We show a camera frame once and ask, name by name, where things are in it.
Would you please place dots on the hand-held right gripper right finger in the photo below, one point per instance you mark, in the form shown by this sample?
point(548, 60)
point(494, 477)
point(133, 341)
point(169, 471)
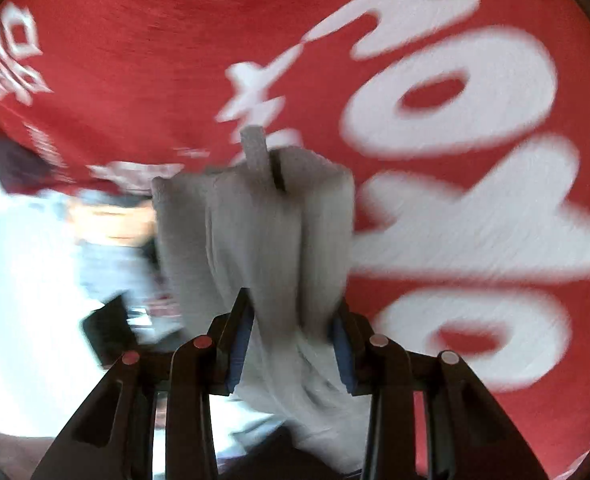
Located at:
point(345, 365)

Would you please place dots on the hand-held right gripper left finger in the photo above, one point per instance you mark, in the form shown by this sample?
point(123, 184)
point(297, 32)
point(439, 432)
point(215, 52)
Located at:
point(237, 355)

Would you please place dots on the blue denim garment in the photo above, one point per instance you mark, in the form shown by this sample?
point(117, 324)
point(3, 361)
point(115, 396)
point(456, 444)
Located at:
point(110, 265)

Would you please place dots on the red printed table cloth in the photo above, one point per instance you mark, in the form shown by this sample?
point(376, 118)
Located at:
point(150, 60)

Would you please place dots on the grey knit sweater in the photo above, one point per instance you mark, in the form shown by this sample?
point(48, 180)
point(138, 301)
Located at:
point(255, 240)

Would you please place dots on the peach cloth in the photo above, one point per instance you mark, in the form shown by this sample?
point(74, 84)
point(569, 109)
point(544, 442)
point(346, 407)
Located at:
point(110, 220)

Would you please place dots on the dark maroon cloth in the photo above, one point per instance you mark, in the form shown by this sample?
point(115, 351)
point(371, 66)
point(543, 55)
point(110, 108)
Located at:
point(10, 165)

